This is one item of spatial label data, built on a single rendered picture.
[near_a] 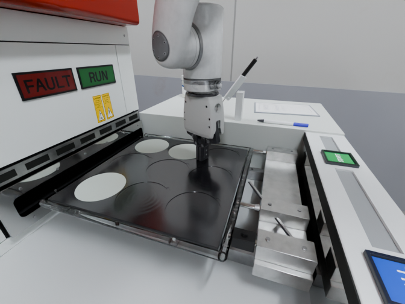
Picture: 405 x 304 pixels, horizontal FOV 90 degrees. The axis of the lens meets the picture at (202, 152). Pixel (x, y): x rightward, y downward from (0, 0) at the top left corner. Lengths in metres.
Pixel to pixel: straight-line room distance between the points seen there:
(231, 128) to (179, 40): 0.34
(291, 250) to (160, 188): 0.26
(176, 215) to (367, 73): 1.71
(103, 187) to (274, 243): 0.35
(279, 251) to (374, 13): 1.71
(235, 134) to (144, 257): 0.41
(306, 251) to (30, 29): 0.59
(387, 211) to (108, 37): 0.68
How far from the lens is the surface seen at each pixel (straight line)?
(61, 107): 0.54
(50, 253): 0.51
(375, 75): 1.89
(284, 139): 0.62
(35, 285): 0.47
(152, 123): 0.73
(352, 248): 0.30
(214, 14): 0.44
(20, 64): 0.50
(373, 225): 0.36
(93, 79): 0.60
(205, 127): 0.46
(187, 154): 0.56
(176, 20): 0.37
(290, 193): 0.49
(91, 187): 0.49
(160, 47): 0.39
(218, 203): 0.40
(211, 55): 0.43
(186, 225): 0.36
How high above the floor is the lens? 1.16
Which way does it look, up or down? 27 degrees down
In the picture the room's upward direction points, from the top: straight up
